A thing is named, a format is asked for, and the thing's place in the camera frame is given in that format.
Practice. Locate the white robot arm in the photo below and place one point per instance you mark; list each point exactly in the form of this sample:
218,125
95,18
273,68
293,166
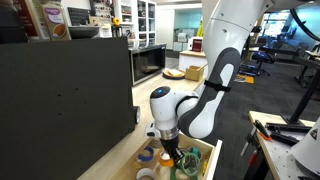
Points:
227,26

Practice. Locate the black metal tool chest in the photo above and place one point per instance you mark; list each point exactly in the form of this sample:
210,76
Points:
63,105

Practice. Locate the purple tape roll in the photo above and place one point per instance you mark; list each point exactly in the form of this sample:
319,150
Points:
146,155

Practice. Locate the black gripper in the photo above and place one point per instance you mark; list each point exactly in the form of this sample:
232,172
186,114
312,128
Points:
171,147

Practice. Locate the microwave oven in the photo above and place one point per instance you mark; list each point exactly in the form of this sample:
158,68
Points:
146,62

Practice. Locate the white tape roll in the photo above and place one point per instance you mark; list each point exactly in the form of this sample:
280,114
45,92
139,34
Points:
145,172

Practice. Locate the green tape roll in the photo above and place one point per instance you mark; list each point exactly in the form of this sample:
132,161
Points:
189,164

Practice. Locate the open wooden drawer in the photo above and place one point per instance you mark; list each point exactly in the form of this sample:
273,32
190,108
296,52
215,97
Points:
152,162

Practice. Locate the orange masking tape roll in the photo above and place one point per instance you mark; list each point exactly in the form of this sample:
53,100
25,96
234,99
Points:
164,158

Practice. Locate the black tape roll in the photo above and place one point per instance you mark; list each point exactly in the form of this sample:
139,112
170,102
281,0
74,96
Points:
137,114

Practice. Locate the white cabinet with shelves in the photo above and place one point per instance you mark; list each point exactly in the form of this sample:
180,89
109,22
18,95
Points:
137,19

